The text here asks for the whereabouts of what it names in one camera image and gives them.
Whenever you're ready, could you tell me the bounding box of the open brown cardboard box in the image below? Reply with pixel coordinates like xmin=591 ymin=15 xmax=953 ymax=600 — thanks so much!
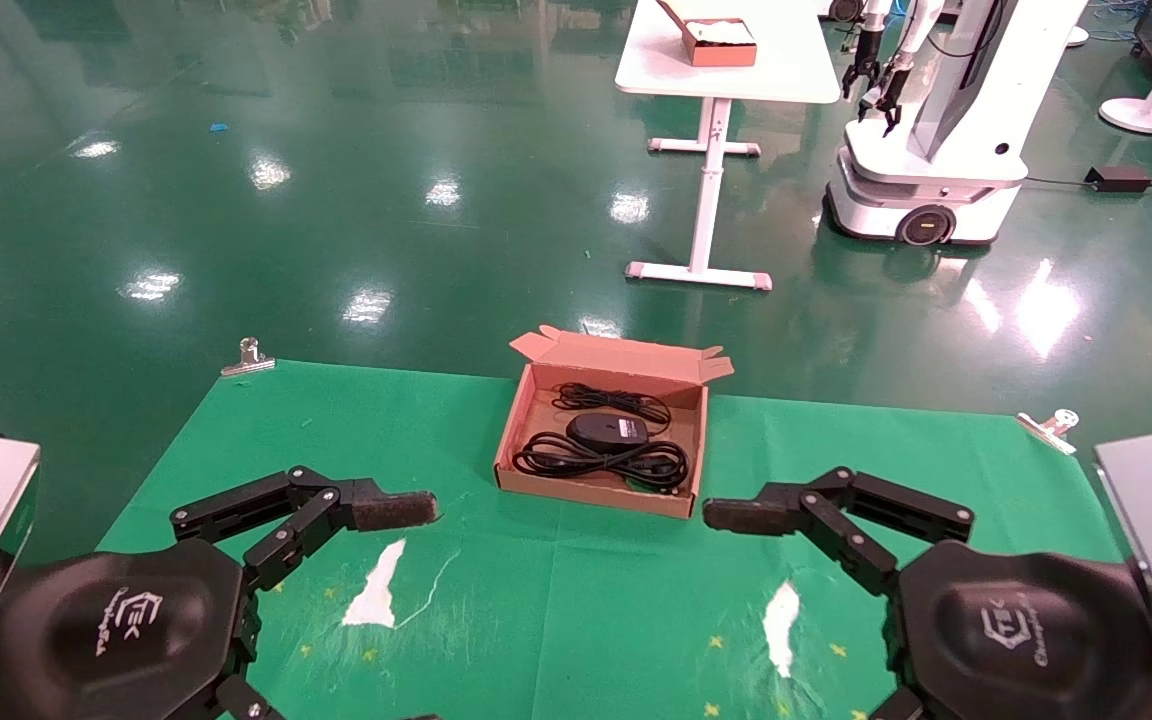
xmin=493 ymin=325 xmax=736 ymax=520

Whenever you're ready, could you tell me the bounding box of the blue cable bundle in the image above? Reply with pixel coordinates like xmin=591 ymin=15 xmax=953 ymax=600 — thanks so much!
xmin=1086 ymin=0 xmax=1149 ymax=41

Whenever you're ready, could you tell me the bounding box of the green table cloth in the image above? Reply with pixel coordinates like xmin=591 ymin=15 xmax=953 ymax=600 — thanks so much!
xmin=96 ymin=358 xmax=1127 ymax=720

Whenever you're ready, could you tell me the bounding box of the white filling in orange box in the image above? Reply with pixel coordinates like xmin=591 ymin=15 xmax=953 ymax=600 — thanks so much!
xmin=686 ymin=18 xmax=755 ymax=46

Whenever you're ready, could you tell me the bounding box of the black power cable with plug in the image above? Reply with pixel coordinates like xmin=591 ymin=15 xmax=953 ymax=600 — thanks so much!
xmin=512 ymin=430 xmax=692 ymax=494

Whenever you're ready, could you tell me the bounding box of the small orange cardboard box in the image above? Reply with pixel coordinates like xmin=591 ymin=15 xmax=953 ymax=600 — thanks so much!
xmin=656 ymin=0 xmax=759 ymax=68

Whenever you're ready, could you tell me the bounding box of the silver metal binder clip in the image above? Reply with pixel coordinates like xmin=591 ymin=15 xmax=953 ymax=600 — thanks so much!
xmin=220 ymin=337 xmax=278 ymax=379
xmin=1015 ymin=408 xmax=1081 ymax=457

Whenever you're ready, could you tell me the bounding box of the black gripper of wheeled robot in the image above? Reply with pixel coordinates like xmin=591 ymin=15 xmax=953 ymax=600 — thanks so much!
xmin=841 ymin=30 xmax=883 ymax=102
xmin=858 ymin=55 xmax=916 ymax=138

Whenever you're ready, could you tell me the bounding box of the white wheeled robot body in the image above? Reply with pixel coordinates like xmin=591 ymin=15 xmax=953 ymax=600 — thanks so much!
xmin=824 ymin=0 xmax=1093 ymax=248

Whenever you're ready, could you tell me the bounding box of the white table with white legs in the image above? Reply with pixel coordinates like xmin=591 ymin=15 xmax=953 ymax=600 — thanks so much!
xmin=615 ymin=0 xmax=843 ymax=292

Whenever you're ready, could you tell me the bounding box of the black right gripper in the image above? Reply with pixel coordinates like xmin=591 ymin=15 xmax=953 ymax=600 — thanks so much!
xmin=702 ymin=465 xmax=1152 ymax=720

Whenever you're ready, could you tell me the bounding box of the black power adapter with cable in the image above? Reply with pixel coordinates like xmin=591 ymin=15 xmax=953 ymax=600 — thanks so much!
xmin=1024 ymin=165 xmax=1152 ymax=196

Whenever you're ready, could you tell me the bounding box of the black computer mouse with cable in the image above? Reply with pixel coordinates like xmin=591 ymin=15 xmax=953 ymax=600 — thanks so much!
xmin=550 ymin=381 xmax=675 ymax=454

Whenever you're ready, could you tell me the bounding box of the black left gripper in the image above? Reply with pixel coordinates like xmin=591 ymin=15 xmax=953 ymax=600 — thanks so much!
xmin=0 ymin=465 xmax=441 ymax=720

